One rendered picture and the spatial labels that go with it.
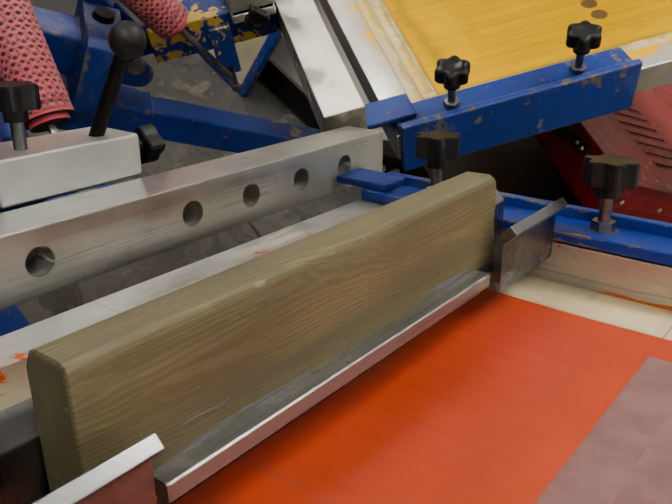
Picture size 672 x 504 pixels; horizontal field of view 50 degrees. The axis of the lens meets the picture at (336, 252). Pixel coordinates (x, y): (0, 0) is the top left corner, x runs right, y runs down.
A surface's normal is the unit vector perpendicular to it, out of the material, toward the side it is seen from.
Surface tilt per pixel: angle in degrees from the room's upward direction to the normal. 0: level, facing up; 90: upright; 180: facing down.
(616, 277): 90
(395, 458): 32
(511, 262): 58
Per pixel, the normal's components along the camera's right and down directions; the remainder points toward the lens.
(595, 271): -0.62, 0.28
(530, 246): 0.79, 0.22
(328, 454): 0.00, -0.93
